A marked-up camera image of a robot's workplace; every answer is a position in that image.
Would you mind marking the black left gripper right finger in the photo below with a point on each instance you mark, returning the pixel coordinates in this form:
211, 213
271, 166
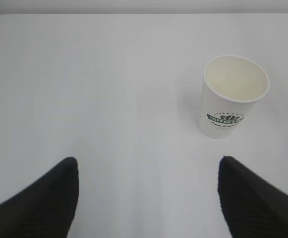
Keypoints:
252, 207

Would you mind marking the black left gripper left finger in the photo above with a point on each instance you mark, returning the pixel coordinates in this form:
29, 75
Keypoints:
46, 208

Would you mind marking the white paper coffee cup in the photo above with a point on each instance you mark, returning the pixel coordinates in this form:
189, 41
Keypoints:
231, 86

